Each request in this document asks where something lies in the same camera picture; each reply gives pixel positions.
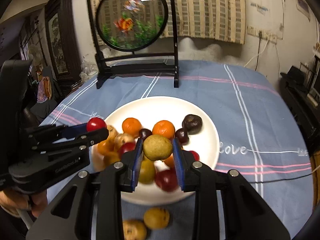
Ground yellow striped round fruit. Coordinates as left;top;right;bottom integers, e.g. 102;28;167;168
123;219;147;240

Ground yellow speckled round fruit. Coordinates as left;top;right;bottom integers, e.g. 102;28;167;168
143;207;170;230

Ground small green yellow fruit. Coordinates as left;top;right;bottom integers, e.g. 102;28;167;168
143;134;173;161

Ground yellow orange tomato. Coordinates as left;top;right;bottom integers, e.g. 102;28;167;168
103;152;120;167

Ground left hand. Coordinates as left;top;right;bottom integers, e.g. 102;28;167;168
1;189;48;218

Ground beige potato-like fruit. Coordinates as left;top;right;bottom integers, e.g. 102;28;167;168
107;125;119;142

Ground beige speckled fruit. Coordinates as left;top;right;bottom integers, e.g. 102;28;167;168
114;133;135;151

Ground large dark red plum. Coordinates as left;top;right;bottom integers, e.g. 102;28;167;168
118;142;136;158

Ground orange tangerine left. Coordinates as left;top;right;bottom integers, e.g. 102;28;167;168
122;118;142;138

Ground orange tangerine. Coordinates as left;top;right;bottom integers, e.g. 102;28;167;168
152;120;176;140
122;118;142;138

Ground small red cherry tomato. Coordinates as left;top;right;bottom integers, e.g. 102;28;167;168
190;151;200;161

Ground blue striped tablecloth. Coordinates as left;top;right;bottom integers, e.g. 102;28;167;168
43;61;313;237

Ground green yellow tomato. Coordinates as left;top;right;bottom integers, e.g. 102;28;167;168
138;158;156;184

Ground white oval plate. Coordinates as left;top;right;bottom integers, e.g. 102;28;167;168
92;96;219;206

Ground dark purple small plum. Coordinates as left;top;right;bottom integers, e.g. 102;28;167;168
175;128;189;145

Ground orange tangerine right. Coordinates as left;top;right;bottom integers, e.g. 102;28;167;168
152;120;176;140

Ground dark wrinkled passion fruit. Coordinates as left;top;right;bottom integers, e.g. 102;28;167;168
182;114;203;135

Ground round painted screen stand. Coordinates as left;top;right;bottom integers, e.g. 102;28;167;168
87;0;179;88

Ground striped beige curtain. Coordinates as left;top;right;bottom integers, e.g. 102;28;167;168
85;0;247;46

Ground dark framed wall picture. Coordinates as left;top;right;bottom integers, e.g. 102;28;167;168
44;0;81;82

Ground wall power strip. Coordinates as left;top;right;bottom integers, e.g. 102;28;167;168
247;25;278;44

